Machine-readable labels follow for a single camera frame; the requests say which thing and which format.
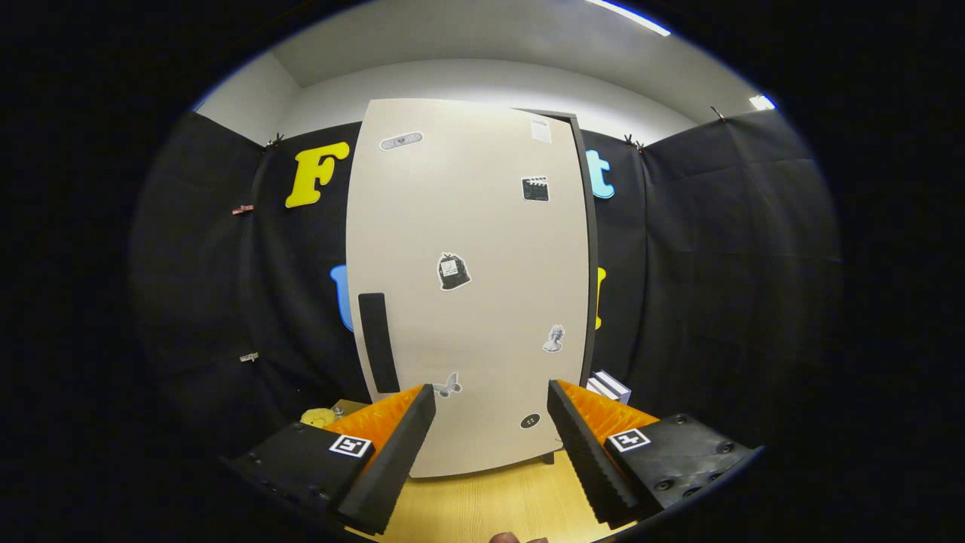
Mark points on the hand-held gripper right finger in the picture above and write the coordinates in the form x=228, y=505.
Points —
x=584, y=460

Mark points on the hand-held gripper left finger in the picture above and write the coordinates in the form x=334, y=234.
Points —
x=396, y=460

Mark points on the grey shoe cabinet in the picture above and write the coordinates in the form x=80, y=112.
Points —
x=592, y=249

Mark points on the beige shoe cabinet door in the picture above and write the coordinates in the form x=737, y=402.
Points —
x=482, y=226

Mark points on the yellow plush toy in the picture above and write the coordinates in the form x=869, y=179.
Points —
x=317, y=417

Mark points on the black backdrop cloth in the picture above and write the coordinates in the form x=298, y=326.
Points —
x=716, y=302

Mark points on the red cloth clip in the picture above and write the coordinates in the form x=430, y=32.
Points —
x=243, y=210

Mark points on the small dark cloth clip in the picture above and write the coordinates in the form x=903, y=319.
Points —
x=274, y=141
x=632, y=143
x=718, y=114

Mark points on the short ceiling light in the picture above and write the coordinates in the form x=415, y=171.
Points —
x=762, y=102

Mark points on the long ceiling light strip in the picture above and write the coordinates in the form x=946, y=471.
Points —
x=629, y=16

